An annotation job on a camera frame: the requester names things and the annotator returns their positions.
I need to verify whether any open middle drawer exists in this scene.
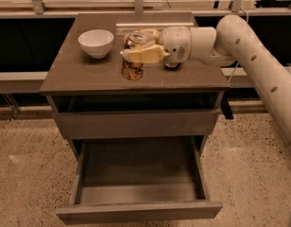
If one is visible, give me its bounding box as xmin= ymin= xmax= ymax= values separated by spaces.
xmin=56 ymin=136 xmax=222 ymax=225

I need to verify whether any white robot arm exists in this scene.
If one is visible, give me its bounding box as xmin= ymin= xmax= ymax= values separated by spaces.
xmin=121 ymin=14 xmax=291 ymax=150

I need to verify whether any closed top drawer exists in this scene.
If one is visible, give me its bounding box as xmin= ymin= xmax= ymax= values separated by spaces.
xmin=54 ymin=110 xmax=220 ymax=139

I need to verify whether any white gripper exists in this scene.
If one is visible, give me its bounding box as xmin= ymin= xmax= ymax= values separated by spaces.
xmin=121 ymin=26 xmax=192 ymax=64

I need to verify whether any white ceramic bowl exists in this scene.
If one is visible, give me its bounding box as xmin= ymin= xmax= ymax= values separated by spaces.
xmin=77 ymin=29 xmax=114 ymax=59

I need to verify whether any orange crushed soda can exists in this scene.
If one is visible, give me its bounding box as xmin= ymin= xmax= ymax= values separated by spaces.
xmin=121 ymin=31 xmax=147 ymax=80

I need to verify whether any brown drawer cabinet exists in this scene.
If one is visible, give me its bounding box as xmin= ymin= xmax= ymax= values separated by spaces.
xmin=40 ymin=13 xmax=229 ymax=155

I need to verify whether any blue pepsi can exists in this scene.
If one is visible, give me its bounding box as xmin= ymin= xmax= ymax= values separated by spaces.
xmin=164 ymin=61 xmax=180 ymax=69

